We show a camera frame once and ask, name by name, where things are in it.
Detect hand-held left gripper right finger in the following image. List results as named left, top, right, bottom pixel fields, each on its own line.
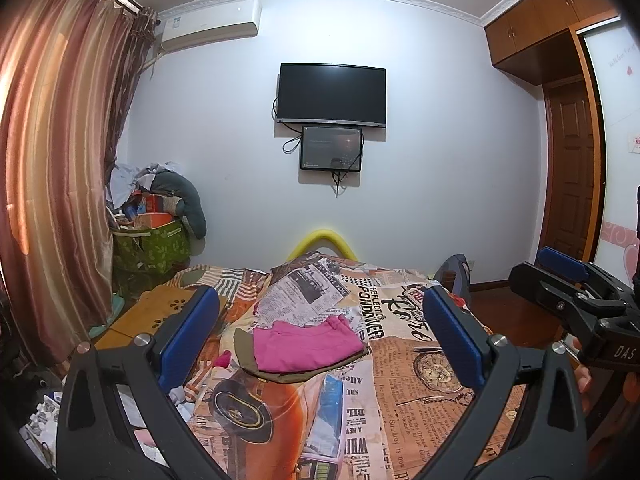
left=417, top=285, right=588, bottom=480

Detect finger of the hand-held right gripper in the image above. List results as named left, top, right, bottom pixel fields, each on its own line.
left=509, top=261, right=626, bottom=343
left=536, top=246, right=640, bottom=306

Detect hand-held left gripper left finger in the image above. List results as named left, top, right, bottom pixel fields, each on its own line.
left=55, top=286, right=231, bottom=480

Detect pink pants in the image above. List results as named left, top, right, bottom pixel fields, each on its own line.
left=252, top=314, right=366, bottom=375

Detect olive pants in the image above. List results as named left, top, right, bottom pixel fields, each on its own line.
left=233, top=327, right=372, bottom=385

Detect person's right hand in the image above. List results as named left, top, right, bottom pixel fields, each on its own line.
left=571, top=339, right=640, bottom=426

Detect blue chair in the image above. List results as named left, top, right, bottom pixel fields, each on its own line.
left=432, top=254, right=473, bottom=306

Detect newspaper print blanket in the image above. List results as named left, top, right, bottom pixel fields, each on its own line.
left=145, top=252, right=531, bottom=480

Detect teal cloth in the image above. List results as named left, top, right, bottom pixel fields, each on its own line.
left=90, top=292, right=126, bottom=336

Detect brown wooden door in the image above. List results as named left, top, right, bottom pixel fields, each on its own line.
left=542, top=82, right=601, bottom=263

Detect green leaf print storage bag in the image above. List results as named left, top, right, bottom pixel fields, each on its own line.
left=111, top=215, right=193, bottom=281

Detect orange box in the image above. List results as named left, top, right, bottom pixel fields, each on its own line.
left=135, top=192, right=176, bottom=228

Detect grey plush pillow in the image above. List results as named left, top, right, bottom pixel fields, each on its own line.
left=150, top=170, right=208, bottom=240

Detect blue plastic package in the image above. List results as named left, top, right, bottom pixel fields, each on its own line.
left=302, top=374, right=346, bottom=463

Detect white wardrobe sliding door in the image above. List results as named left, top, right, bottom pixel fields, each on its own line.
left=575, top=10, right=640, bottom=281

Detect white patterned cloth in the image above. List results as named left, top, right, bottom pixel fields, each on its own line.
left=22, top=392, right=63, bottom=456

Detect pile of clothes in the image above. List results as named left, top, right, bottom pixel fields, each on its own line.
left=107, top=160, right=186, bottom=211

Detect striped brown curtain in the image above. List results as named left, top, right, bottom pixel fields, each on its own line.
left=0, top=0, right=156, bottom=356

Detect wooden overhead cabinet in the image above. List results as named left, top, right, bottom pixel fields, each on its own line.
left=484, top=0, right=621, bottom=86

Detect white air conditioner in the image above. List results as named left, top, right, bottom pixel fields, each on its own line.
left=155, top=0, right=263, bottom=53

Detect black hanging monitor cable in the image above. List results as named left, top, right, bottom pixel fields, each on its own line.
left=331, top=167, right=363, bottom=196

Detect black television cable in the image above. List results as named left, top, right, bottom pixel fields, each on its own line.
left=272, top=95, right=303, bottom=156

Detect small wall monitor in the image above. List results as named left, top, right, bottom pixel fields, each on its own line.
left=299, top=125, right=364, bottom=172

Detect black wall television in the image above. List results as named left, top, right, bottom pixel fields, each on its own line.
left=276, top=62, right=388, bottom=128

